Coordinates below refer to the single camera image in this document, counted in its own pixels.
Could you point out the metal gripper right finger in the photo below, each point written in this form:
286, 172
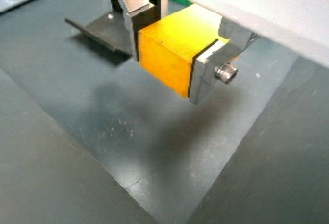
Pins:
211, 63

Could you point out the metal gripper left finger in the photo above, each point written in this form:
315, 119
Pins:
139, 14

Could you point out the yellow rectangular block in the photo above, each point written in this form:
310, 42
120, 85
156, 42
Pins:
169, 42

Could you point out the black L-shaped fixture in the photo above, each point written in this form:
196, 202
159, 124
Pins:
111, 30

